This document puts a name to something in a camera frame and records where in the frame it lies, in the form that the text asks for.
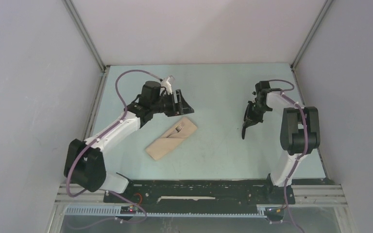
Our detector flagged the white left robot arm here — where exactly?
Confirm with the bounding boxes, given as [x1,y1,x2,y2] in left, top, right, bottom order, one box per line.
[64,76,194,202]

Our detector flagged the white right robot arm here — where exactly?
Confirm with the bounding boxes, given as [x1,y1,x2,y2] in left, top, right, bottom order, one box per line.
[241,80,321,203]

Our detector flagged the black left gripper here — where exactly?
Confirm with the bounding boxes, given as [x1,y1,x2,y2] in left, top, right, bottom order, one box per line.
[151,90,194,117]

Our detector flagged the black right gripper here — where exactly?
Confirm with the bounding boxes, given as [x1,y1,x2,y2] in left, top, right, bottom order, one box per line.
[244,100,270,128]

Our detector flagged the black table knife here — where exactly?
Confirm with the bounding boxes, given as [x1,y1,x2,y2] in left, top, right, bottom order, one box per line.
[241,123,248,140]

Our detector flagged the beige cloth napkin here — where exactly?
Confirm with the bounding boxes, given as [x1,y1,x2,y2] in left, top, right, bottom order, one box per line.
[145,117,198,161]

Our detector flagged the left aluminium corner post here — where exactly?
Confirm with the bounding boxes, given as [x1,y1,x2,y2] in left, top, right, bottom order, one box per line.
[62,0,106,72]

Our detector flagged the silver fork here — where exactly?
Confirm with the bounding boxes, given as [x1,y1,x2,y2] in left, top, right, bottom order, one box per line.
[166,123,184,138]

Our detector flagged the aluminium corner post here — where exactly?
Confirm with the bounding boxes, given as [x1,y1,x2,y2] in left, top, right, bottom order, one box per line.
[62,0,106,72]
[290,0,335,71]

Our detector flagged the right aluminium corner post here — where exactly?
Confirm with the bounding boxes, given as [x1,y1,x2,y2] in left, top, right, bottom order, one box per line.
[290,0,335,71]

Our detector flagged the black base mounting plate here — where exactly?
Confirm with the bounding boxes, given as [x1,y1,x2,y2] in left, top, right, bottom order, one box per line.
[121,178,295,215]

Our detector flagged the white cable duct strip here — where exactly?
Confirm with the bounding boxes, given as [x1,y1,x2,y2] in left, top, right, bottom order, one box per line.
[65,205,266,218]

